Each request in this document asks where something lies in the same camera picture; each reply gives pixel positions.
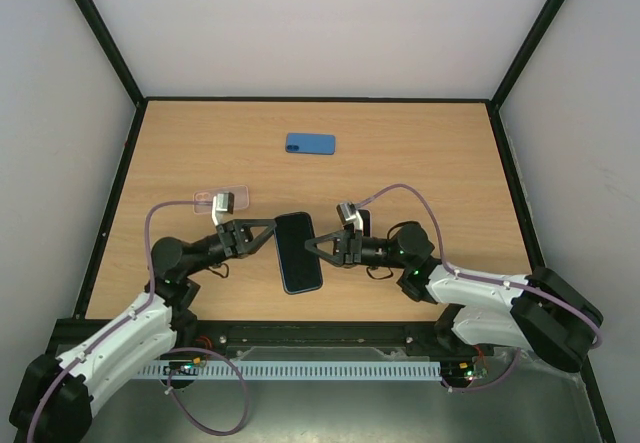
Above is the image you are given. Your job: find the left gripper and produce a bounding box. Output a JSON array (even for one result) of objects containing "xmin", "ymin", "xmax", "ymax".
[{"xmin": 182, "ymin": 219, "xmax": 278, "ymax": 278}]

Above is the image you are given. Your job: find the black phone blue edge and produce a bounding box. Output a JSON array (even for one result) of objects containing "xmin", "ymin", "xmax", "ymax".
[{"xmin": 274, "ymin": 212, "xmax": 323, "ymax": 295}]

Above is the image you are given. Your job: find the black phone pink edge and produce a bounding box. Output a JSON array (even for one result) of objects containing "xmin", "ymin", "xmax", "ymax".
[{"xmin": 359, "ymin": 208, "xmax": 372, "ymax": 237}]

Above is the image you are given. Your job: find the pink translucent phone case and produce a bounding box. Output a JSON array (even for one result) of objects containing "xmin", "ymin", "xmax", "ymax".
[{"xmin": 192, "ymin": 185, "xmax": 250, "ymax": 215}]

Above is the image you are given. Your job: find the blue phone case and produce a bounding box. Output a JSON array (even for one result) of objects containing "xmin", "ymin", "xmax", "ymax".
[{"xmin": 285, "ymin": 133, "xmax": 336, "ymax": 156}]

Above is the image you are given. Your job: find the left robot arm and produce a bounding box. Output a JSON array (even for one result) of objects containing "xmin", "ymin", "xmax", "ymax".
[{"xmin": 9, "ymin": 219, "xmax": 276, "ymax": 442}]

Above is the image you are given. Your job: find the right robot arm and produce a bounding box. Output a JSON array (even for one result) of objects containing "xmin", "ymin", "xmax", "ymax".
[{"xmin": 305, "ymin": 221, "xmax": 603, "ymax": 373}]

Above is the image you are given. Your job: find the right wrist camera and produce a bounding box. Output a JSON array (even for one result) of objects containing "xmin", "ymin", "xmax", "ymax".
[{"xmin": 336, "ymin": 201, "xmax": 364, "ymax": 234}]

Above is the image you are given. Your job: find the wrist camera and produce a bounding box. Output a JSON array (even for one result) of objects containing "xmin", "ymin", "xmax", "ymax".
[
  {"xmin": 336, "ymin": 201, "xmax": 364, "ymax": 234},
  {"xmin": 211, "ymin": 192, "xmax": 235, "ymax": 226}
]

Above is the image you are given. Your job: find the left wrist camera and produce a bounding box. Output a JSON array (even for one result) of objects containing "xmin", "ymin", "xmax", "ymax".
[{"xmin": 211, "ymin": 192, "xmax": 235, "ymax": 226}]

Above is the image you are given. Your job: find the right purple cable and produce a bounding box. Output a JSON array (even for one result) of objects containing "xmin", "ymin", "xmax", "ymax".
[{"xmin": 357, "ymin": 183, "xmax": 601, "ymax": 349}]

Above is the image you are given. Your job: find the purple cable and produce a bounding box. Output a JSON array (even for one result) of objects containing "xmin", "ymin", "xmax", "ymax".
[
  {"xmin": 357, "ymin": 183, "xmax": 601, "ymax": 349},
  {"xmin": 24, "ymin": 197, "xmax": 221, "ymax": 442}
]

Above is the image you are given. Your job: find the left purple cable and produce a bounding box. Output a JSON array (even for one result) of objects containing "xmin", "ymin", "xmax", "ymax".
[{"xmin": 24, "ymin": 197, "xmax": 221, "ymax": 442}]

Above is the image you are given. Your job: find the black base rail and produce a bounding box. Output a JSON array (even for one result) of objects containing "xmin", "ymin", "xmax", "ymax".
[{"xmin": 176, "ymin": 318, "xmax": 477, "ymax": 360}]

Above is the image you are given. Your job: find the light blue slotted cable duct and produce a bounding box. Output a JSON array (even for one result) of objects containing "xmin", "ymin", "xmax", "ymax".
[{"xmin": 133, "ymin": 360, "xmax": 441, "ymax": 382}]

